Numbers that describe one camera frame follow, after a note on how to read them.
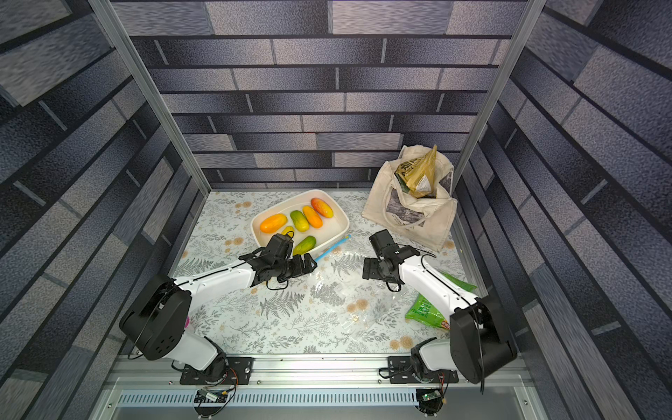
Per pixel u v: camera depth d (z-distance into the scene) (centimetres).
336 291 90
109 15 70
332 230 104
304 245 96
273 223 102
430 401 72
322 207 109
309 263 81
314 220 104
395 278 60
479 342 40
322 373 76
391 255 62
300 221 104
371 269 78
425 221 94
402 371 73
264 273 66
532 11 70
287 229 103
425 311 80
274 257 70
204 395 71
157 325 44
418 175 92
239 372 74
